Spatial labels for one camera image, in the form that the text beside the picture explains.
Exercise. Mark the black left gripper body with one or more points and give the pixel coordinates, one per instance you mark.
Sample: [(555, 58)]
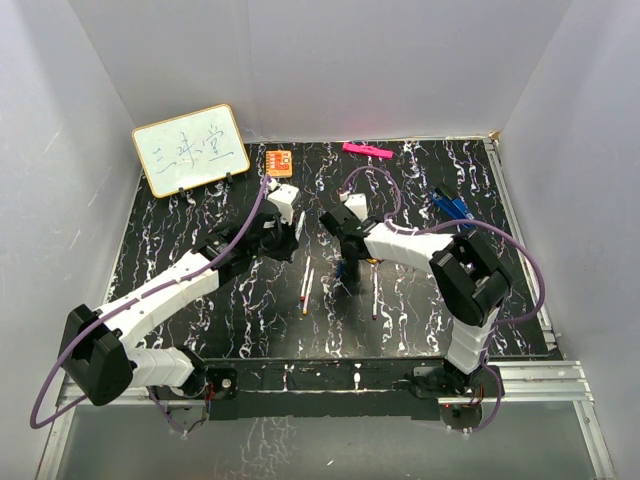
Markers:
[(277, 246)]

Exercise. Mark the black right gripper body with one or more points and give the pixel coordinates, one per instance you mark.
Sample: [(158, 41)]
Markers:
[(341, 249)]

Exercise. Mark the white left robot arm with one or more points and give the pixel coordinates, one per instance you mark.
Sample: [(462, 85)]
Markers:
[(101, 346)]

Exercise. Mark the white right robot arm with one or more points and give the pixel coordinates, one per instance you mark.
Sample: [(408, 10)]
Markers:
[(471, 279)]

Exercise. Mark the white pen yellow end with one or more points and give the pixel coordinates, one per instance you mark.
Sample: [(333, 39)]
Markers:
[(308, 291)]

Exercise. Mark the white pen red end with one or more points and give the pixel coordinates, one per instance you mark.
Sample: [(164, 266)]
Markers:
[(305, 279)]

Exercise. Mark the white pen purple end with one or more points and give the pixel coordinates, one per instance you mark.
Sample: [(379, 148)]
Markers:
[(375, 288)]

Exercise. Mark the blue black stapler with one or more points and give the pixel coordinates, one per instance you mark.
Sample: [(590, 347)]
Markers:
[(452, 205)]

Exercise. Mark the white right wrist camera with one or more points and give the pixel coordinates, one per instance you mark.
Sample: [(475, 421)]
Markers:
[(356, 203)]

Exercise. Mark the small whiteboard with yellow frame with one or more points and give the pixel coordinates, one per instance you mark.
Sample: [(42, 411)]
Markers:
[(190, 150)]

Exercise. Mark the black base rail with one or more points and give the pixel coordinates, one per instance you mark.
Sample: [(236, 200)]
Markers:
[(315, 388)]

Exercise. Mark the aluminium frame rail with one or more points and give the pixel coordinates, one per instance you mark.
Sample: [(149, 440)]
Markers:
[(547, 380)]

